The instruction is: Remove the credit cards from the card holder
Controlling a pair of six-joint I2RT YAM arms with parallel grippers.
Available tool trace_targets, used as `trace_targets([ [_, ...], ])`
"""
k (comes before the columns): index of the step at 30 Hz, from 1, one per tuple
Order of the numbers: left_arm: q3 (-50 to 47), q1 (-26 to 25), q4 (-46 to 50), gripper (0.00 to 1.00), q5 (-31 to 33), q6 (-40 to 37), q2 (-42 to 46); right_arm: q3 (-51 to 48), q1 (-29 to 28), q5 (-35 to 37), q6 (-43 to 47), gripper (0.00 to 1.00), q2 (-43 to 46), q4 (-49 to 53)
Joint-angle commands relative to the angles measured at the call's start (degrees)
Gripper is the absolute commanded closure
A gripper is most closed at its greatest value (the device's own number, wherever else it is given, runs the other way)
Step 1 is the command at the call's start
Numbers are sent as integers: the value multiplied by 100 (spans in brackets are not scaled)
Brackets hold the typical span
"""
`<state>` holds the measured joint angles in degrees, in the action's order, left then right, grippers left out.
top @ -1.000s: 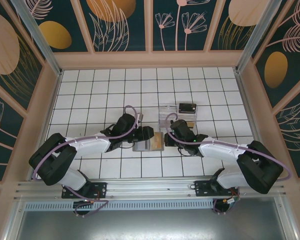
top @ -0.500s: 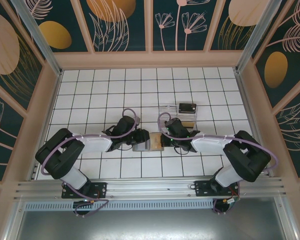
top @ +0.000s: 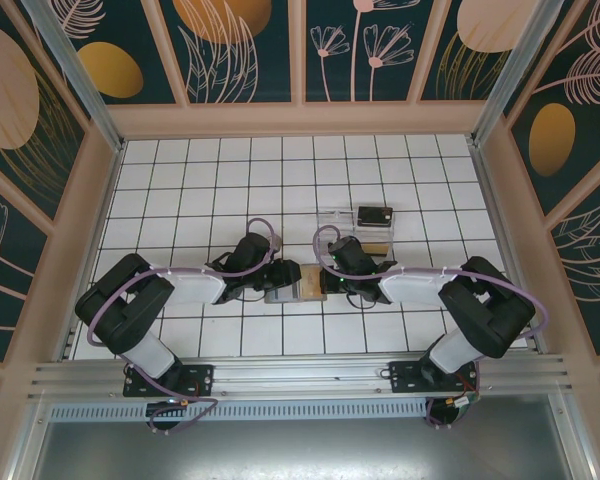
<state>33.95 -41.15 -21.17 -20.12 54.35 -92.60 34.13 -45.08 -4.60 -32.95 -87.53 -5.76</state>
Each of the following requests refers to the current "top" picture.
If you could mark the black card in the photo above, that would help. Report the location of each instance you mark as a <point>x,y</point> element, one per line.
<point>375,216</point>

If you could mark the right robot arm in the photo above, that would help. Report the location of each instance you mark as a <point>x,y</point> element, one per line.
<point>485,310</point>

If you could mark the wood pattern card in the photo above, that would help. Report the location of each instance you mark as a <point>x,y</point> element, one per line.
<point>312,282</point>

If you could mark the left aluminium corner post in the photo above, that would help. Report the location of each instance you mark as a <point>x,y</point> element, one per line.
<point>86,85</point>

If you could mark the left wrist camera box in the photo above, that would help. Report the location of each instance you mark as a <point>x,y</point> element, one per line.
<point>276,243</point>

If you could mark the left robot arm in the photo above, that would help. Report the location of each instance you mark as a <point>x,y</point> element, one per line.
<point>125,300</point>

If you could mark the aluminium side rail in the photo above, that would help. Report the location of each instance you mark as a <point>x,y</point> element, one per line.
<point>492,200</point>
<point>105,200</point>

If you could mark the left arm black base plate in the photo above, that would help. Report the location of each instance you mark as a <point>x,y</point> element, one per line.
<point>202,375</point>

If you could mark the tan wooden block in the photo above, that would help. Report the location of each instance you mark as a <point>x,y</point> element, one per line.
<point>376,249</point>

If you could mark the grey metal sheet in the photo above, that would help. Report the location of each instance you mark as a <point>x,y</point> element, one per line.
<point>300,450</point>

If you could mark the grey card holder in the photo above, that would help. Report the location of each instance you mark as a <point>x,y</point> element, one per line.
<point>282,297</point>

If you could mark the clear acrylic card organizer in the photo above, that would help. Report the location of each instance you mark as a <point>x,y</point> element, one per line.
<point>337,220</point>

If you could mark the aluminium front rail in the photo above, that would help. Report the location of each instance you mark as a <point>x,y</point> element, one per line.
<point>300,380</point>

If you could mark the right aluminium corner post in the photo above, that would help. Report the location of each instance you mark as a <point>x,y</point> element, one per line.
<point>518,75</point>

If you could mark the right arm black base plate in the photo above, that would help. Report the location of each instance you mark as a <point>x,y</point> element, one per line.
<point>405,380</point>

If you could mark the aluminium corner post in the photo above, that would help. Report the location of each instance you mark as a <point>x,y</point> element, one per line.
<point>518,75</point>
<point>86,85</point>

